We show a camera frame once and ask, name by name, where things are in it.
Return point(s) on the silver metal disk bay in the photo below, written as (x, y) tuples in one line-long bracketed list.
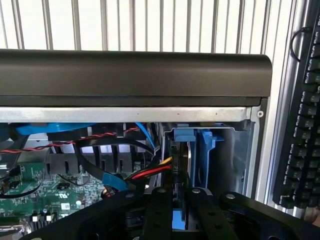
[(230, 155)]

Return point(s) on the blue empty disk carrier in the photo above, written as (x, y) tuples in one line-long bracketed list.
[(205, 155)]

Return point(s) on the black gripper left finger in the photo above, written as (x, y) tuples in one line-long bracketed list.
[(155, 217)]

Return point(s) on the silver aluminium frame rail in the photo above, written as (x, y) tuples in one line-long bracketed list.
[(282, 100)]

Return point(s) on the blue case fan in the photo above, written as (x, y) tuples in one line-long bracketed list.
[(50, 128)]

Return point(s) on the black computer keyboard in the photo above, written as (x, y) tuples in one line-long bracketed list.
[(305, 150)]

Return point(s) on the green motherboard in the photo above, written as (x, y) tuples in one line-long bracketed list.
[(70, 197)]

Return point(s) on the black plastic cooler shroud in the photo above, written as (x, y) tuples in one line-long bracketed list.
[(110, 160)]

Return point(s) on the silver case screw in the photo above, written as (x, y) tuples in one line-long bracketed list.
[(260, 114)]

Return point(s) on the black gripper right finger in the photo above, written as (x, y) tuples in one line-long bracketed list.
[(207, 217)]

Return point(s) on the black and silver PC case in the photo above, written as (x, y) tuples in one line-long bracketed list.
[(125, 80)]

